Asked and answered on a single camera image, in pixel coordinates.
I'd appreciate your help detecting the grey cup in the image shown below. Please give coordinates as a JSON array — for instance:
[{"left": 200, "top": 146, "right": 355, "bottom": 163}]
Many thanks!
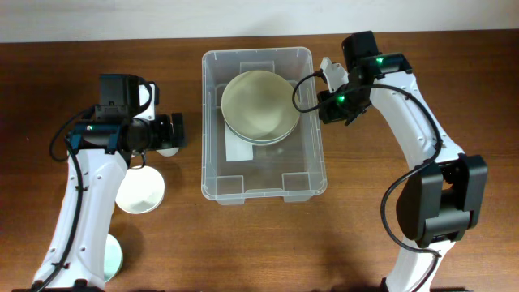
[{"left": 157, "top": 148, "right": 179, "bottom": 157}]

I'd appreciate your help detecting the white small bowl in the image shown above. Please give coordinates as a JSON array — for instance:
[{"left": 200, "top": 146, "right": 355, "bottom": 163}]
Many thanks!
[{"left": 115, "top": 166, "right": 165, "bottom": 214}]

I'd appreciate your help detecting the cream large bowl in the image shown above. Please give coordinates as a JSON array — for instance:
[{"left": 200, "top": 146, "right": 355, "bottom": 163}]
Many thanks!
[{"left": 231, "top": 131, "right": 291, "bottom": 146}]

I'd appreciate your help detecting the beige large bowl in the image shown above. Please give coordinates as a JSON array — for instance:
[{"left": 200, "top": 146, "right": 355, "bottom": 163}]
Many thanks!
[{"left": 221, "top": 71, "right": 300, "bottom": 131}]

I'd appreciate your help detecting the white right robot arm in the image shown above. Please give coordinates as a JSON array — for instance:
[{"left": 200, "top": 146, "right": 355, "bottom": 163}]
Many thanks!
[{"left": 318, "top": 31, "right": 488, "bottom": 291}]

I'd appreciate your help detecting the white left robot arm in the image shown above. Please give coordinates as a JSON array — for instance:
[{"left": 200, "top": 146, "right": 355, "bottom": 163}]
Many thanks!
[{"left": 30, "top": 74, "right": 186, "bottom": 291}]

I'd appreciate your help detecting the clear plastic storage container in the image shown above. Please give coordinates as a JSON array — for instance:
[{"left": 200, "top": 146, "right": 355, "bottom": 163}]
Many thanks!
[{"left": 201, "top": 47, "right": 328, "bottom": 205}]

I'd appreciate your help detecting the white label sticker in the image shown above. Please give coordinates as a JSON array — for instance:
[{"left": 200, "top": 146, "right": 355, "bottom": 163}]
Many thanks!
[{"left": 225, "top": 124, "right": 254, "bottom": 162}]

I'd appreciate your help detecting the mint small bowl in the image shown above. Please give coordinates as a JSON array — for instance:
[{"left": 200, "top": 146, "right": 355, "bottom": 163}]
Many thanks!
[{"left": 104, "top": 234, "right": 123, "bottom": 282}]

